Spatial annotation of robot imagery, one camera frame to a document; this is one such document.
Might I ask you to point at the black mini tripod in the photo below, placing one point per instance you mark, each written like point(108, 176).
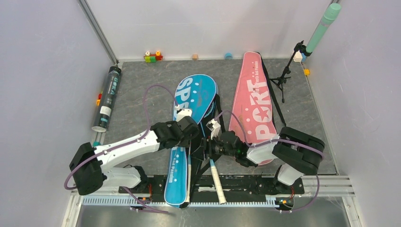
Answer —
point(281, 80)

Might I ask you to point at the white slotted cable duct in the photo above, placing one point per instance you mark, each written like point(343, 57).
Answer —
point(126, 200)

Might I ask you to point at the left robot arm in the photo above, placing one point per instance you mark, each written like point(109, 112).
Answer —
point(95, 167)

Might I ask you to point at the blue racket cover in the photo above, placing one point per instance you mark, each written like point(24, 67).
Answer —
point(196, 92)

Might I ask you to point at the teal clip on rail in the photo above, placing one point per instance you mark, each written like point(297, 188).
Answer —
point(95, 144)

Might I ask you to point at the toy blocks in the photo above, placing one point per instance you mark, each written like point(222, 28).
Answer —
point(98, 99)
point(153, 57)

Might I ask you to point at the pink racket cover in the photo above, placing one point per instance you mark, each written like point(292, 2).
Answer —
point(253, 104)

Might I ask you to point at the toy blocks at back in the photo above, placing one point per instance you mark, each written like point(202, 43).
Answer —
point(153, 57)

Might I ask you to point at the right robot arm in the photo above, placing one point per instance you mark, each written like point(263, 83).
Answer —
point(301, 153)

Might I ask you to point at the green foam tube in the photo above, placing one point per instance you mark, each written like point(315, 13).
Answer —
point(329, 16)

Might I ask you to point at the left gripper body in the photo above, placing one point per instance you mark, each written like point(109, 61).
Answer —
point(185, 142)

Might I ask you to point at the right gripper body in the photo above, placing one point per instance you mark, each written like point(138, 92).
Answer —
point(215, 147)

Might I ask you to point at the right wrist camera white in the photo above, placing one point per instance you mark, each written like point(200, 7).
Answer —
point(215, 128)

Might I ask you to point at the black shuttlecock tube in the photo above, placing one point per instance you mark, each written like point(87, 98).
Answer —
point(107, 100)

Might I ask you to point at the toy blocks at left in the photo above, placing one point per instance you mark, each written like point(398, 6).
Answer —
point(98, 99)

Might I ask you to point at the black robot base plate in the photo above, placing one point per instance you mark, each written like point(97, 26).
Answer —
point(237, 188)

